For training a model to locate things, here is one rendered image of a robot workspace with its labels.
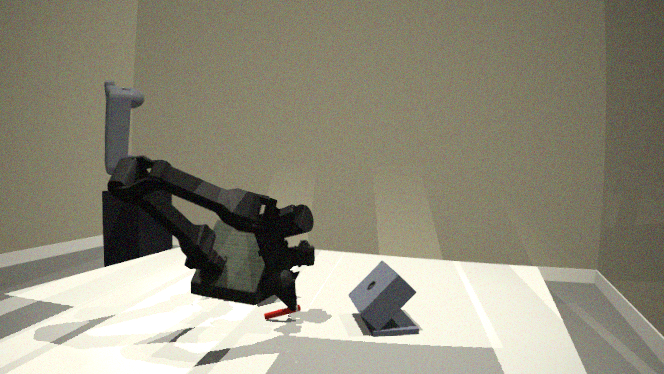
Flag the dark red peg with grey band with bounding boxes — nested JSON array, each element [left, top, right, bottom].
[[264, 305, 301, 320]]

